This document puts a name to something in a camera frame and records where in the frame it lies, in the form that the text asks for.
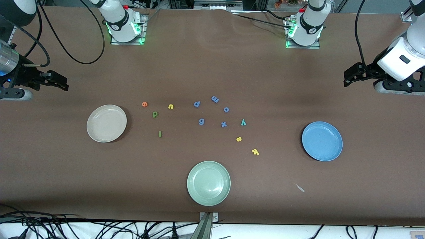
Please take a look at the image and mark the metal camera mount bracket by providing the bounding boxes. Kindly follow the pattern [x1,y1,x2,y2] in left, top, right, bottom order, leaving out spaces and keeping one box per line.
[198,212,219,239]

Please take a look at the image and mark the pale green round plate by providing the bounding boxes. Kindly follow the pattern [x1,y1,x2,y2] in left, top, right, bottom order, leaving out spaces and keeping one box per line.
[187,161,231,206]

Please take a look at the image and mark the brown table cover sheet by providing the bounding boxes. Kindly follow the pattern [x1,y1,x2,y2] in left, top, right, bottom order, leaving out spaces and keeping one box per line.
[0,6,425,226]

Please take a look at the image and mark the black cable behind base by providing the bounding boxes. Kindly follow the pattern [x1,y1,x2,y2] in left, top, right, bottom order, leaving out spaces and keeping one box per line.
[227,9,293,30]

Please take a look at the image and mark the blue round plate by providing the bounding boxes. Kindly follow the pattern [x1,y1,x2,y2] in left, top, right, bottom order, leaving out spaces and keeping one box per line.
[302,121,343,162]

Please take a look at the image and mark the aluminium profile rail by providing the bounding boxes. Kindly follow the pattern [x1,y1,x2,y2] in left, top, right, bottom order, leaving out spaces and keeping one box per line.
[5,25,17,45]
[400,0,417,23]

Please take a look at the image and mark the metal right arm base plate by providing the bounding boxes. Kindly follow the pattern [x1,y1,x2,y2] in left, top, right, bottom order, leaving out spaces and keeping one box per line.
[111,13,146,45]

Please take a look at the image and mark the dark metal frame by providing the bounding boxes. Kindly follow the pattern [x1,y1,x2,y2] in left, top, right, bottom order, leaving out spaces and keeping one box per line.
[168,0,263,10]

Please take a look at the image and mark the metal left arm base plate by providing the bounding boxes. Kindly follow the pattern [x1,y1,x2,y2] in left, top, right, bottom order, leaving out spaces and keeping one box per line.
[286,18,321,49]

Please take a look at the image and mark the beige brown round plate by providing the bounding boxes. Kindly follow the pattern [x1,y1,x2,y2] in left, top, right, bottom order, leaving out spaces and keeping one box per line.
[87,105,127,143]

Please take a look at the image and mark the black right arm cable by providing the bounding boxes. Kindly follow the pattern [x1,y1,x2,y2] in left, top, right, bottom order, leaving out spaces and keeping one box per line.
[0,0,105,67]

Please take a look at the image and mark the tangled black cables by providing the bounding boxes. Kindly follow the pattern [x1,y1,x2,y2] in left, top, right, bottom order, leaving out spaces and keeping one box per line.
[0,204,200,239]

